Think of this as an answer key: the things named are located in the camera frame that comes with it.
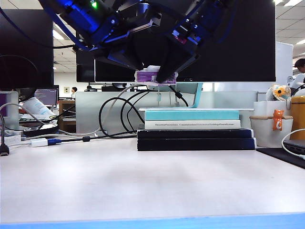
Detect white printed tube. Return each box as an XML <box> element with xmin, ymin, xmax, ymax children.
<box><xmin>22</xmin><ymin>97</ymin><xmax>56</xmax><ymax>120</ymax></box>

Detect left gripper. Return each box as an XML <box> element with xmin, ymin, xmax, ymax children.
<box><xmin>39</xmin><ymin>0</ymin><xmax>167</xmax><ymax>71</ymax></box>

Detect black cable blue plug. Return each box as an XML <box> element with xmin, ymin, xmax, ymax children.
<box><xmin>47</xmin><ymin>135</ymin><xmax>139</xmax><ymax>146</ymax></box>

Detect lit code screen monitor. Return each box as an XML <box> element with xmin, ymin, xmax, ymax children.
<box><xmin>34</xmin><ymin>88</ymin><xmax>60</xmax><ymax>108</ymax></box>

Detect stack of magazines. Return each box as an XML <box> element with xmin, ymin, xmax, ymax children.
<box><xmin>18</xmin><ymin>114</ymin><xmax>59</xmax><ymax>125</ymax></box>

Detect white partition panel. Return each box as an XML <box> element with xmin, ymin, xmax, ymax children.
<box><xmin>275</xmin><ymin>42</ymin><xmax>294</xmax><ymax>84</ymax></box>

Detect wooden cabinet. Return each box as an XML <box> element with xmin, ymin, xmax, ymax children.
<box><xmin>58</xmin><ymin>100</ymin><xmax>76</xmax><ymax>134</ymax></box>

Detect grey white cable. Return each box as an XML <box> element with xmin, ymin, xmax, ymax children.
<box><xmin>58</xmin><ymin>83</ymin><xmax>151</xmax><ymax>138</ymax></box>

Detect white charging cable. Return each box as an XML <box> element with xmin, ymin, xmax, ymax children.
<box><xmin>281</xmin><ymin>128</ymin><xmax>305</xmax><ymax>161</ymax></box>

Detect yellow tin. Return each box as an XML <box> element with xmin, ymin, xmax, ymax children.
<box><xmin>289</xmin><ymin>95</ymin><xmax>305</xmax><ymax>141</ymax></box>

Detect orange cat figurine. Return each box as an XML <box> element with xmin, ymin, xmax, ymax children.
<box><xmin>272</xmin><ymin>109</ymin><xmax>284</xmax><ymax>132</ymax></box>

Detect black looped cable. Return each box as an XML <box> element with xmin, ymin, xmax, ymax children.
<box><xmin>120</xmin><ymin>90</ymin><xmax>150</xmax><ymax>134</ymax></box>
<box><xmin>98</xmin><ymin>90</ymin><xmax>150</xmax><ymax>139</ymax></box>

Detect black desk mat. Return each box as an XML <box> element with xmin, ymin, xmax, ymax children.
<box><xmin>256</xmin><ymin>147</ymin><xmax>305</xmax><ymax>170</ymax></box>

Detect white book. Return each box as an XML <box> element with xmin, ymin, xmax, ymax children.
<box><xmin>144</xmin><ymin>120</ymin><xmax>242</xmax><ymax>131</ymax></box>

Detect white mug wooden lid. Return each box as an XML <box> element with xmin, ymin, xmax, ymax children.
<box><xmin>249</xmin><ymin>115</ymin><xmax>294</xmax><ymax>148</ymax></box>

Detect black round dish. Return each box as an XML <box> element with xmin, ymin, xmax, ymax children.
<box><xmin>22</xmin><ymin>123</ymin><xmax>59</xmax><ymax>138</ymax></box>

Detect teal silver monitor stand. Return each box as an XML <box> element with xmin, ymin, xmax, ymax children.
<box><xmin>138</xmin><ymin>82</ymin><xmax>255</xmax><ymax>113</ymax></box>

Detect sunflower plush ornament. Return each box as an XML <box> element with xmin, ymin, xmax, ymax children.
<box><xmin>265</xmin><ymin>83</ymin><xmax>292</xmax><ymax>111</ymax></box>

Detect person with dark hair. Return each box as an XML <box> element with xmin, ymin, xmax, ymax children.
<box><xmin>294</xmin><ymin>58</ymin><xmax>305</xmax><ymax>75</ymax></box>

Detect black monitor with white label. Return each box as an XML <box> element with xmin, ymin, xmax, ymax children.
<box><xmin>75</xmin><ymin>35</ymin><xmax>96</xmax><ymax>84</ymax></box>

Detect white video adapter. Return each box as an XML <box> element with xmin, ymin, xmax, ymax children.
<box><xmin>30</xmin><ymin>139</ymin><xmax>49</xmax><ymax>148</ymax></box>

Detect black monitor power cable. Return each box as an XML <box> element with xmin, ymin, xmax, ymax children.
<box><xmin>168</xmin><ymin>85</ymin><xmax>189</xmax><ymax>108</ymax></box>

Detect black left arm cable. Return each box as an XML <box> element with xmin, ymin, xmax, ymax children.
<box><xmin>0</xmin><ymin>7</ymin><xmax>75</xmax><ymax>49</ymax></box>

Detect white carton box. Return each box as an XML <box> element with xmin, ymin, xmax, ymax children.
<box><xmin>0</xmin><ymin>133</ymin><xmax>22</xmax><ymax>148</ymax></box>

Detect silver laptop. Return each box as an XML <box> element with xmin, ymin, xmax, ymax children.
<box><xmin>283</xmin><ymin>139</ymin><xmax>305</xmax><ymax>156</ymax></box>

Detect purple tissue packet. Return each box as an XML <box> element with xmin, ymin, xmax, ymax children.
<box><xmin>134</xmin><ymin>65</ymin><xmax>179</xmax><ymax>87</ymax></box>

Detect wide black monitor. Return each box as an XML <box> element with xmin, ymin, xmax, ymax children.
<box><xmin>0</xmin><ymin>9</ymin><xmax>54</xmax><ymax>93</ymax></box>

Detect teal book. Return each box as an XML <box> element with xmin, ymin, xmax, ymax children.
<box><xmin>144</xmin><ymin>110</ymin><xmax>240</xmax><ymax>122</ymax></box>

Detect white storage box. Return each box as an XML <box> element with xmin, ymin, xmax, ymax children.
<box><xmin>253</xmin><ymin>101</ymin><xmax>291</xmax><ymax>117</ymax></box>

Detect stack of books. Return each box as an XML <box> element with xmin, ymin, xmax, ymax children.
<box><xmin>75</xmin><ymin>91</ymin><xmax>259</xmax><ymax>137</ymax></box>

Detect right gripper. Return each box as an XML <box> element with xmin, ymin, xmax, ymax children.
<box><xmin>152</xmin><ymin>0</ymin><xmax>229</xmax><ymax>83</ymax></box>

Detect black HDMI cable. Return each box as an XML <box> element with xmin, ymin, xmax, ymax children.
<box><xmin>0</xmin><ymin>114</ymin><xmax>10</xmax><ymax>158</ymax></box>

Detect large black AOC monitor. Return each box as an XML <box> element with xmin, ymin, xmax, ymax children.
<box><xmin>94</xmin><ymin>0</ymin><xmax>276</xmax><ymax>83</ymax></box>

